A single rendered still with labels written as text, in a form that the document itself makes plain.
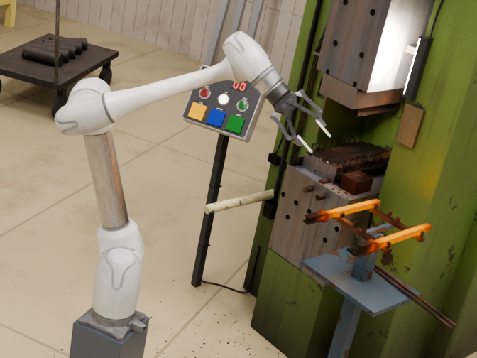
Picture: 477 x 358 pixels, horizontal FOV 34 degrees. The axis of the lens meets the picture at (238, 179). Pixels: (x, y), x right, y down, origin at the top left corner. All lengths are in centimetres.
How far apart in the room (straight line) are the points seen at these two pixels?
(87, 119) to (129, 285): 60
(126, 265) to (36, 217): 205
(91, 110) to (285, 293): 163
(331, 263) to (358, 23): 100
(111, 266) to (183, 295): 148
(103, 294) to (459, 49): 165
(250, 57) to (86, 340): 116
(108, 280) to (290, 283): 125
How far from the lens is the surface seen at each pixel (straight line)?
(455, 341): 409
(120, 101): 250
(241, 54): 244
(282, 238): 370
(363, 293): 316
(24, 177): 515
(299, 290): 370
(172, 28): 821
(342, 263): 332
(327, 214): 305
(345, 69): 339
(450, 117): 326
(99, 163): 275
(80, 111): 252
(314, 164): 356
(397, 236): 305
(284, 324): 384
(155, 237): 463
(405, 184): 343
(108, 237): 286
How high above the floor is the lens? 230
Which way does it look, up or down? 24 degrees down
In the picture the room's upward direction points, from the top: 12 degrees clockwise
